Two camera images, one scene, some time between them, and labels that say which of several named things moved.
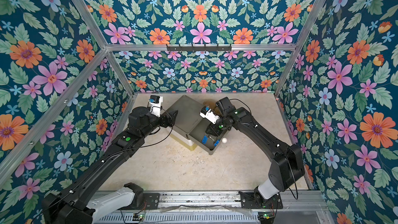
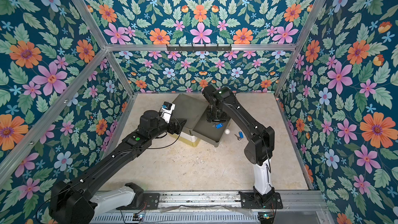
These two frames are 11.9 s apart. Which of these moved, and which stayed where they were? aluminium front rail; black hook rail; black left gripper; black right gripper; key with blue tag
Moved: black left gripper; key with blue tag; black right gripper
Stayed: aluminium front rail; black hook rail
